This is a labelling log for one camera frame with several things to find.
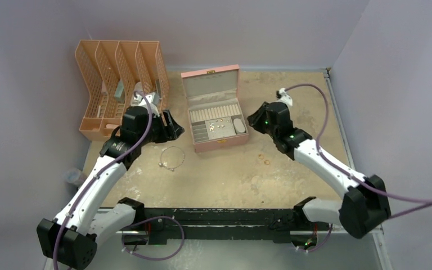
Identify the clear plastic cup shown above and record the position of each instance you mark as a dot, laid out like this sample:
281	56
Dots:
75	177

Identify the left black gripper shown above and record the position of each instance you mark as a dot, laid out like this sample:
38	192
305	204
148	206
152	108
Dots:
169	132

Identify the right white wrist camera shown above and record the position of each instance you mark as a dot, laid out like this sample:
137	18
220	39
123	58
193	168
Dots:
284	97

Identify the white oval pad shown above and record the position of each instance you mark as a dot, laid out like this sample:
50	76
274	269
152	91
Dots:
239	126

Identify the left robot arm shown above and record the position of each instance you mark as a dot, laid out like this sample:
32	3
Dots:
74	234

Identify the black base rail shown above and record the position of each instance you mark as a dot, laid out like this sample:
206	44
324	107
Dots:
281	226

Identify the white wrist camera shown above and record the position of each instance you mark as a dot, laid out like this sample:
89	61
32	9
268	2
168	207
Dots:
284	97
150	102

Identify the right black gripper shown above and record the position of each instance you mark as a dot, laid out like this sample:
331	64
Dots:
254	120

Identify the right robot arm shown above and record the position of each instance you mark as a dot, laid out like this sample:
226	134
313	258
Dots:
362	206

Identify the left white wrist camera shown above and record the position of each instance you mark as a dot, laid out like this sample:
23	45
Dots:
150	102

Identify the pink jewelry box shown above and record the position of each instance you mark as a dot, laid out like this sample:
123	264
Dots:
212	94

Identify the orange plastic file organizer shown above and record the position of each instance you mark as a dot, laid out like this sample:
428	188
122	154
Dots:
103	63

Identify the grey metal block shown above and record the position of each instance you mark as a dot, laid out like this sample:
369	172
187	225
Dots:
119	94

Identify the earrings in box tray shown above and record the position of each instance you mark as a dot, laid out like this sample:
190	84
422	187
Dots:
219	124

